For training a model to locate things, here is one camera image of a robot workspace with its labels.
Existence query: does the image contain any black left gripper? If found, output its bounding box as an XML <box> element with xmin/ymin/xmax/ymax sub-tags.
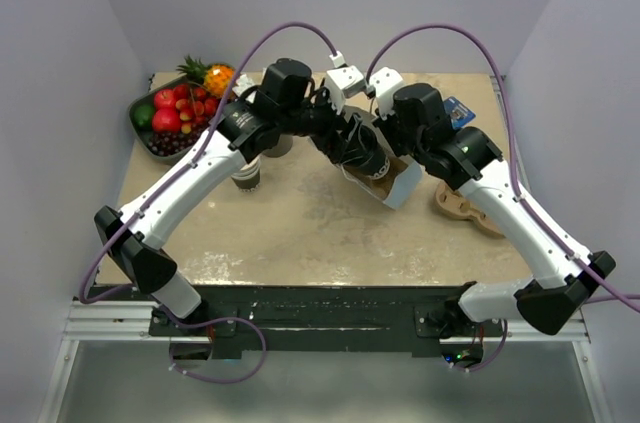
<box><xmin>281</xmin><ymin>82</ymin><xmax>368</xmax><ymax>164</ymax></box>

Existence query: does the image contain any white paper coffee cup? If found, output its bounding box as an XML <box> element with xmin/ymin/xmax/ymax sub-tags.
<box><xmin>339</xmin><ymin>124</ymin><xmax>390</xmax><ymax>180</ymax></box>

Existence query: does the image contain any light blue paper bag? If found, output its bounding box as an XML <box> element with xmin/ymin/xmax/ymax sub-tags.
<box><xmin>339</xmin><ymin>105</ymin><xmax>423</xmax><ymax>210</ymax></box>

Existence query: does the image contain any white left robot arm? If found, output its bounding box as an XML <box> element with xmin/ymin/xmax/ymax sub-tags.
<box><xmin>94</xmin><ymin>55</ymin><xmax>366</xmax><ymax>335</ymax></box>

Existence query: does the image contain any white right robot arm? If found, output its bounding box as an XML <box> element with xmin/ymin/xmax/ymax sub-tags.
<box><xmin>369</xmin><ymin>71</ymin><xmax>616</xmax><ymax>336</ymax></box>

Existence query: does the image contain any metal straw holder tin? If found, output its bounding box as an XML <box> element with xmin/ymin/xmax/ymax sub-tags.
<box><xmin>262</xmin><ymin>135</ymin><xmax>293</xmax><ymax>158</ymax></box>

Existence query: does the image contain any blue card package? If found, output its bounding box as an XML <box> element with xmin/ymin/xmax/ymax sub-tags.
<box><xmin>443</xmin><ymin>97</ymin><xmax>476</xmax><ymax>129</ymax></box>

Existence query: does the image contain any cardboard cup carrier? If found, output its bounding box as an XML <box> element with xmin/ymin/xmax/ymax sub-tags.
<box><xmin>434</xmin><ymin>182</ymin><xmax>504</xmax><ymax>239</ymax></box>

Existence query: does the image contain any stack of paper cups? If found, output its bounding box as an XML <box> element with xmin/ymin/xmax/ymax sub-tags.
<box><xmin>231</xmin><ymin>157</ymin><xmax>261</xmax><ymax>192</ymax></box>

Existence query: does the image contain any pineapple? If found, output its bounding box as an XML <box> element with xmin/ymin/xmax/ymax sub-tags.
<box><xmin>176</xmin><ymin>55</ymin><xmax>235</xmax><ymax>99</ymax></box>

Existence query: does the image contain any red apple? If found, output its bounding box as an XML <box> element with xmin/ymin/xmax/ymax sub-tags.
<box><xmin>151</xmin><ymin>108</ymin><xmax>182</xmax><ymax>133</ymax></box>
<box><xmin>153</xmin><ymin>88</ymin><xmax>176</xmax><ymax>110</ymax></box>

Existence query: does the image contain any dark purple grape bunch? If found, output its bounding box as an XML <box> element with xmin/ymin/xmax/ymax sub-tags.
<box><xmin>147</xmin><ymin>98</ymin><xmax>219</xmax><ymax>157</ymax></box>

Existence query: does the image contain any grey fruit tray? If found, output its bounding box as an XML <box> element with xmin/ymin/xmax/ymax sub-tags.
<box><xmin>128</xmin><ymin>76</ymin><xmax>219</xmax><ymax>165</ymax></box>

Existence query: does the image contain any green lime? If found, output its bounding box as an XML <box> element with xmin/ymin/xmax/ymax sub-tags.
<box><xmin>132</xmin><ymin>104</ymin><xmax>156</xmax><ymax>131</ymax></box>

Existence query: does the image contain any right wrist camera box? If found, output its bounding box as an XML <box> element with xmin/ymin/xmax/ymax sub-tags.
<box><xmin>368</xmin><ymin>67</ymin><xmax>405</xmax><ymax>119</ymax></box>

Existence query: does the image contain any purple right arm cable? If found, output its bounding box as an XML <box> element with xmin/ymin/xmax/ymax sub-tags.
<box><xmin>366</xmin><ymin>22</ymin><xmax>640</xmax><ymax>373</ymax></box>

